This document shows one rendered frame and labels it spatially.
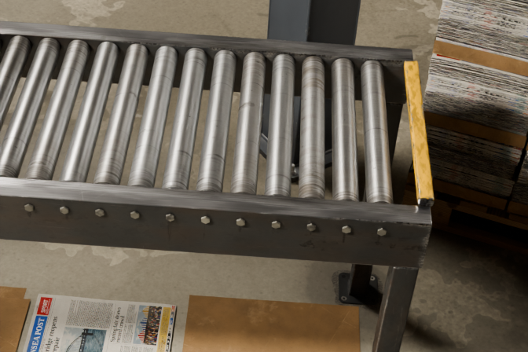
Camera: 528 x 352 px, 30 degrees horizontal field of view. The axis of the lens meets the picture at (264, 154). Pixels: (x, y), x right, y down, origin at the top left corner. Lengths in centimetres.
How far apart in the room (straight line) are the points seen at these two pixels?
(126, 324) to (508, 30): 123
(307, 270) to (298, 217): 99
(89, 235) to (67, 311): 81
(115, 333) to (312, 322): 52
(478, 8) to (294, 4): 55
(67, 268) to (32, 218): 92
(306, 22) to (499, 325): 97
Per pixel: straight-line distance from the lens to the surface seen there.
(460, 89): 263
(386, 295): 198
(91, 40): 222
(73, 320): 267
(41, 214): 188
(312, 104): 205
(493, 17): 249
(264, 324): 265
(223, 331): 263
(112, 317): 266
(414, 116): 202
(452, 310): 276
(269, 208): 181
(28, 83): 211
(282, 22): 283
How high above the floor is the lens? 208
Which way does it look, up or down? 42 degrees down
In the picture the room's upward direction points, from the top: 4 degrees clockwise
